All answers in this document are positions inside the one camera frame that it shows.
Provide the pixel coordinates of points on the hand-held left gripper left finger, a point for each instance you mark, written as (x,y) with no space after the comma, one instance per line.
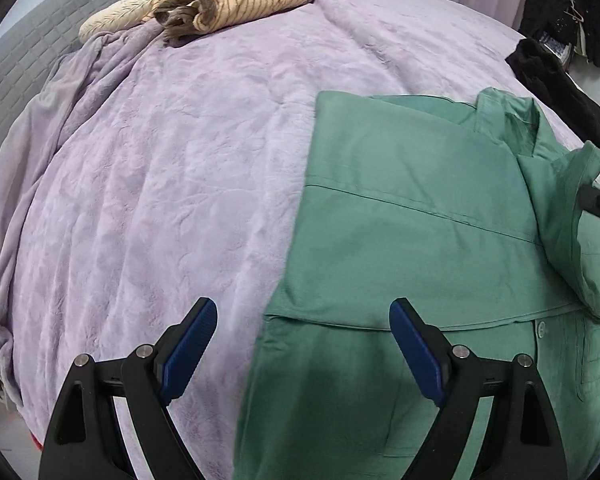
(190,345)

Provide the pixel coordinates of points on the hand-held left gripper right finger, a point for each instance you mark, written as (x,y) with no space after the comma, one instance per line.
(417,345)

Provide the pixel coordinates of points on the green shirt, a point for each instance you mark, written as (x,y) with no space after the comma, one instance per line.
(405,185)

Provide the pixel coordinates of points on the pile of black clothes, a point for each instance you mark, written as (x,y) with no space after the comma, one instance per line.
(545,5)

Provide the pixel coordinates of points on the black garment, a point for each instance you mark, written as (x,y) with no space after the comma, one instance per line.
(545,72)

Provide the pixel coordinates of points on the blue patterned cloth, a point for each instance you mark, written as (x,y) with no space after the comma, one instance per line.
(557,46)

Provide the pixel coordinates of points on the lilac plush blanket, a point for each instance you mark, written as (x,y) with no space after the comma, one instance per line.
(180,160)

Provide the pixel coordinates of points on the brown cloth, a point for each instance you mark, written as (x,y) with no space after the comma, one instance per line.
(177,17)

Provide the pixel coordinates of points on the cream knitted cloth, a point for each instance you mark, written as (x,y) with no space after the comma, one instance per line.
(115,15)

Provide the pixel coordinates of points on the grey quilted headboard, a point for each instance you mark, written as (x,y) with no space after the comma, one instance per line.
(30,45)

